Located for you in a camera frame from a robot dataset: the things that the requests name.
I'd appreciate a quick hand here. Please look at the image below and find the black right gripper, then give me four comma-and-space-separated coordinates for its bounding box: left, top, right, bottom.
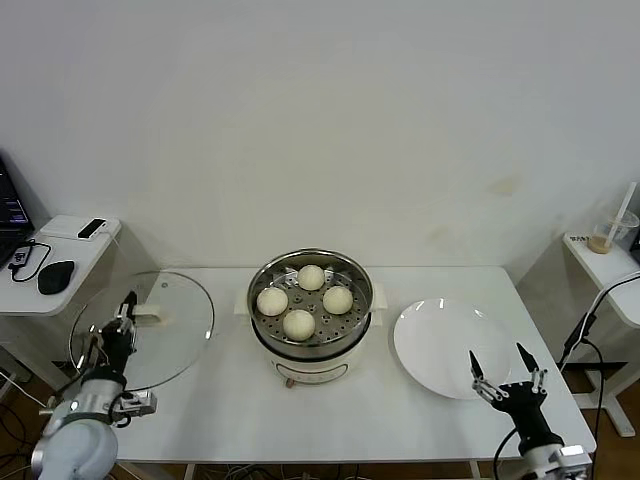
467, 341, 565, 454

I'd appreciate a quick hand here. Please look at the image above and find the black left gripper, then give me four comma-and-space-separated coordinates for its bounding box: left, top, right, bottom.
74, 290, 139, 376

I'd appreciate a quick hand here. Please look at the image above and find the round glass pot lid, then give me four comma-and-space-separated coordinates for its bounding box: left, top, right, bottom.
68, 269, 216, 391

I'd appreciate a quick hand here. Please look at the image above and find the white steamed baozi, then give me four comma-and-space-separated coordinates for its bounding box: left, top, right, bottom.
256, 287, 290, 317
297, 263, 325, 291
282, 308, 317, 341
322, 286, 354, 315

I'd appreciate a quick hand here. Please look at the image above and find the steel steamer basket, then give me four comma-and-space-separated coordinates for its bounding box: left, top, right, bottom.
246, 248, 374, 360

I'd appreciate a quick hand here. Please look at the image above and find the white round plate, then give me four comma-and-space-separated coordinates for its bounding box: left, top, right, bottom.
393, 298, 512, 400

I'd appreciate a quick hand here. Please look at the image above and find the black computer mouse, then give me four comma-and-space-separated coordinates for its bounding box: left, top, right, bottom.
36, 260, 76, 296

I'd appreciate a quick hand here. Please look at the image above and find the white side table with laptop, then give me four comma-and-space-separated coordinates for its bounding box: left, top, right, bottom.
0, 215, 161, 441

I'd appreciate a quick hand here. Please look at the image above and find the black and white phone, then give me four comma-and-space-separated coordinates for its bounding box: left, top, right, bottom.
76, 218, 108, 241

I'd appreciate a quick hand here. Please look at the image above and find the flat white box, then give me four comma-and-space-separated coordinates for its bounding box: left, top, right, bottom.
38, 215, 121, 243

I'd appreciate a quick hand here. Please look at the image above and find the white side table with cup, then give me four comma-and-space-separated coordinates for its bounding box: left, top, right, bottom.
514, 232, 640, 436

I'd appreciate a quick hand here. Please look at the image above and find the black laptop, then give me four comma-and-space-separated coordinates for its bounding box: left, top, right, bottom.
0, 152, 35, 269

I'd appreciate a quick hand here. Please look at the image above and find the clear plastic drink cup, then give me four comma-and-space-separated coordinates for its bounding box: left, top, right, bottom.
587, 208, 640, 254

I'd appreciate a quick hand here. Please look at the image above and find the white electric cooker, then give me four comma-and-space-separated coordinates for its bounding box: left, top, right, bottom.
232, 282, 389, 389

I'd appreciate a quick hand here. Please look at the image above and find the plastic cup with straw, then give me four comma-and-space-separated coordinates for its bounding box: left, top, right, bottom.
602, 180, 637, 250

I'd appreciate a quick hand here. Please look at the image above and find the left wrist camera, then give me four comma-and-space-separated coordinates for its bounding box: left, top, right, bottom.
118, 390, 158, 417

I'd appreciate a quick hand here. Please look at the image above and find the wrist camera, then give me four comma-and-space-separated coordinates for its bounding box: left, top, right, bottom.
118, 390, 158, 417
547, 443, 595, 474

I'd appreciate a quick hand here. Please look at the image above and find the black power cable with plug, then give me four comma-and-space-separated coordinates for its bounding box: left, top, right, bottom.
557, 271, 640, 451

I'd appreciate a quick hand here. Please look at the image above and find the white floor cable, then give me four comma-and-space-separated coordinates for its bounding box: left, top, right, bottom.
0, 372, 54, 411

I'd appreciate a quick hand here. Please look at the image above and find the small adapter with black cable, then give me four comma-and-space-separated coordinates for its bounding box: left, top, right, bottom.
6, 239, 52, 285

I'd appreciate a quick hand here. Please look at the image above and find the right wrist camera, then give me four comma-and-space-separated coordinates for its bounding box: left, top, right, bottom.
547, 443, 595, 474

